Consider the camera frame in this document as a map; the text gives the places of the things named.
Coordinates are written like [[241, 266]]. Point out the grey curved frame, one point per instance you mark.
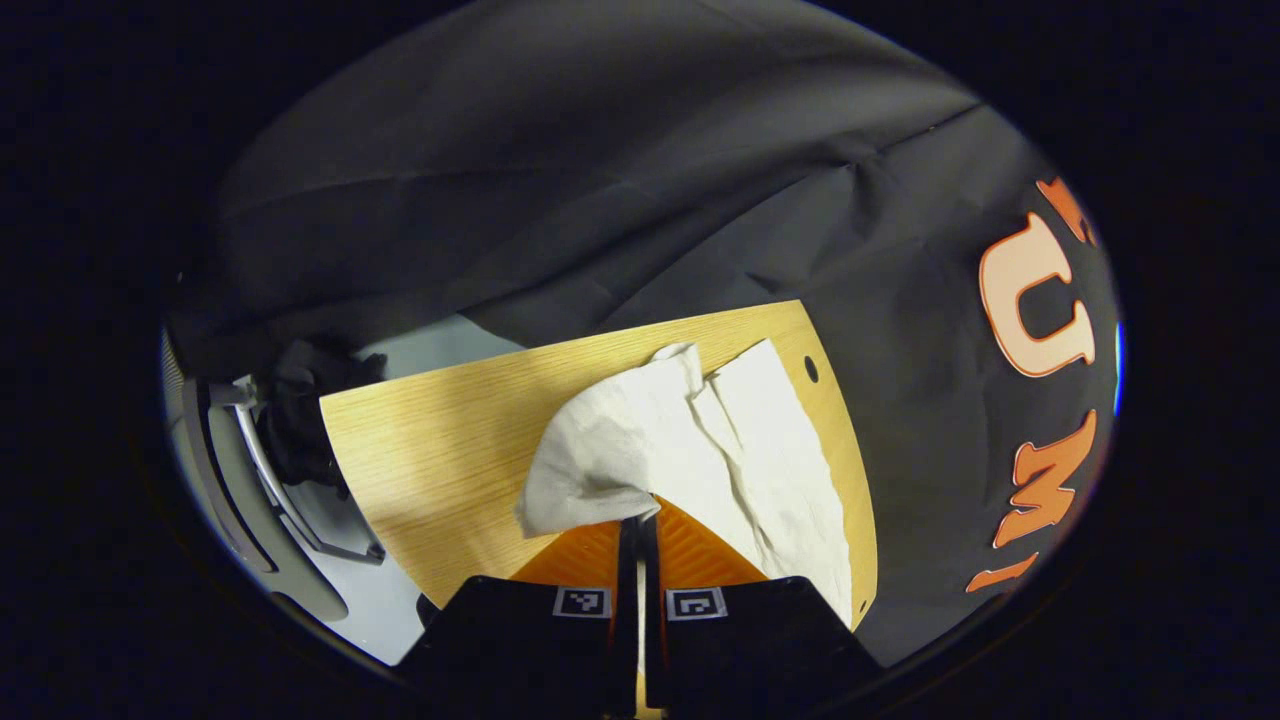
[[225, 470]]

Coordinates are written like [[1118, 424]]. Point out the black backdrop cloth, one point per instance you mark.
[[600, 150]]

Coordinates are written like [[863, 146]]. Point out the white jeans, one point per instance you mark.
[[620, 440]]

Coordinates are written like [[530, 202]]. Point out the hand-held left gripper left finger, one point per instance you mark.
[[520, 640]]

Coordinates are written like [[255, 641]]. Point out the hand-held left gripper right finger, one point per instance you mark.
[[760, 640]]

